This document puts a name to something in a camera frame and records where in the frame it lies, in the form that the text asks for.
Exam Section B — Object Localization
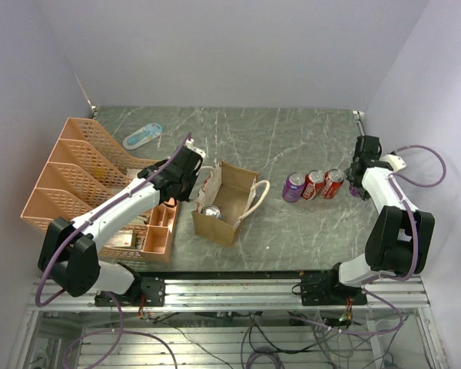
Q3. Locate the purple soda can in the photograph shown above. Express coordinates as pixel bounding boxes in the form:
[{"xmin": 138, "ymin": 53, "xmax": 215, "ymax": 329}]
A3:
[
  {"xmin": 282, "ymin": 172, "xmax": 306, "ymax": 203},
  {"xmin": 349, "ymin": 184, "xmax": 363, "ymax": 198},
  {"xmin": 201, "ymin": 205, "xmax": 222, "ymax": 219}
]

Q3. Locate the red cola can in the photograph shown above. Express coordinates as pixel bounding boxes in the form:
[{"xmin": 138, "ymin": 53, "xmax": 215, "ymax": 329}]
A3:
[
  {"xmin": 319, "ymin": 168, "xmax": 345, "ymax": 199},
  {"xmin": 301, "ymin": 170, "xmax": 325, "ymax": 200}
]

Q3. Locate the printed canvas burlap bag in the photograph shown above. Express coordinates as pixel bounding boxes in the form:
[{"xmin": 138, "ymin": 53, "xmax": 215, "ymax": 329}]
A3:
[{"xmin": 192, "ymin": 161, "xmax": 270, "ymax": 247}]

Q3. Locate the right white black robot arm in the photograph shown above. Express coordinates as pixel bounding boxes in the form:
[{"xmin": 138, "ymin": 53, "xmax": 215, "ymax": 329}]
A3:
[{"xmin": 323, "ymin": 135, "xmax": 446, "ymax": 304}]

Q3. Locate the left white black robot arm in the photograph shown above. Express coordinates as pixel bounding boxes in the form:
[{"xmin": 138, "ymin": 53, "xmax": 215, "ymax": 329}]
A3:
[{"xmin": 36, "ymin": 145, "xmax": 206, "ymax": 305}]

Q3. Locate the blue white oval package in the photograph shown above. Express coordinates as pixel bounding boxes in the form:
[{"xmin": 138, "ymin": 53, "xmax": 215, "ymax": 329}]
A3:
[{"xmin": 122, "ymin": 123, "xmax": 163, "ymax": 150}]

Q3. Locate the red white printed box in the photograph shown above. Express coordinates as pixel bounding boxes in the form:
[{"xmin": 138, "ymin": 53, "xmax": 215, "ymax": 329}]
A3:
[{"xmin": 104, "ymin": 230, "xmax": 137, "ymax": 249}]

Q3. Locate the orange plastic desk organizer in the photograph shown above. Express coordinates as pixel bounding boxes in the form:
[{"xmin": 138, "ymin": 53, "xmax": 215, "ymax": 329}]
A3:
[{"xmin": 21, "ymin": 118, "xmax": 177, "ymax": 263}]

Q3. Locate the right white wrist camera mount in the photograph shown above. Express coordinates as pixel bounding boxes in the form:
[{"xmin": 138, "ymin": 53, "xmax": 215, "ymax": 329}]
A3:
[{"xmin": 380, "ymin": 154, "xmax": 406, "ymax": 172}]

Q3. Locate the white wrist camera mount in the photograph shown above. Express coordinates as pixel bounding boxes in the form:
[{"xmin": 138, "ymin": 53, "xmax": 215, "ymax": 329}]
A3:
[
  {"xmin": 184, "ymin": 138, "xmax": 207, "ymax": 159},
  {"xmin": 380, "ymin": 154, "xmax": 406, "ymax": 172}
]

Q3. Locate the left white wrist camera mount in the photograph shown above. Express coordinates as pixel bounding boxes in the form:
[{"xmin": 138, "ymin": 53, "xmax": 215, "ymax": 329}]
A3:
[{"xmin": 184, "ymin": 138, "xmax": 207, "ymax": 159}]

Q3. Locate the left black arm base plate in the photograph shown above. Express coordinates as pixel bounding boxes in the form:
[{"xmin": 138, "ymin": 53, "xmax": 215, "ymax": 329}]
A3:
[{"xmin": 114, "ymin": 273, "xmax": 166, "ymax": 307}]

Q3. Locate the aluminium mounting rail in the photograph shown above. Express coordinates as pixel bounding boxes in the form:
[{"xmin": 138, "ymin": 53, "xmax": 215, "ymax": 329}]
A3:
[{"xmin": 26, "ymin": 277, "xmax": 430, "ymax": 313}]

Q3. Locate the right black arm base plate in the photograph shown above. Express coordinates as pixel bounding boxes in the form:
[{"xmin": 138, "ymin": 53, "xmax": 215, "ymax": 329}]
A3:
[{"xmin": 291, "ymin": 265, "xmax": 367, "ymax": 306}]

